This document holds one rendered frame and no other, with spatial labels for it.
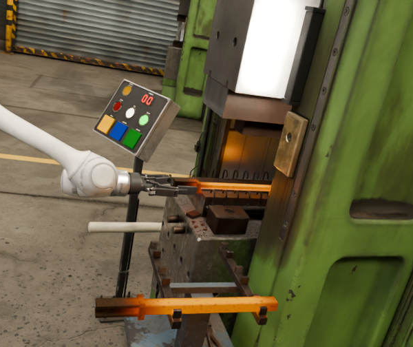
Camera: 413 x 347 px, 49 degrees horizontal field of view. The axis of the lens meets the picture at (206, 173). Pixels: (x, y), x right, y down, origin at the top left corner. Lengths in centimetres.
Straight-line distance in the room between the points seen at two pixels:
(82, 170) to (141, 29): 823
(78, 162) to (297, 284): 70
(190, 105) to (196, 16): 121
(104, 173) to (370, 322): 100
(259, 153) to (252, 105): 42
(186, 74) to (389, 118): 530
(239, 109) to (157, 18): 806
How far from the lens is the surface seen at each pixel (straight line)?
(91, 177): 126
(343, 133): 117
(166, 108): 191
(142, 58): 952
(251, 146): 183
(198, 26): 641
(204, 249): 146
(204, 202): 154
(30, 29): 962
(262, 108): 149
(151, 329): 139
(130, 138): 194
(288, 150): 131
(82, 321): 248
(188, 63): 645
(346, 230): 131
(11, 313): 253
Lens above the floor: 160
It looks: 20 degrees down
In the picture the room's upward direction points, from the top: 12 degrees clockwise
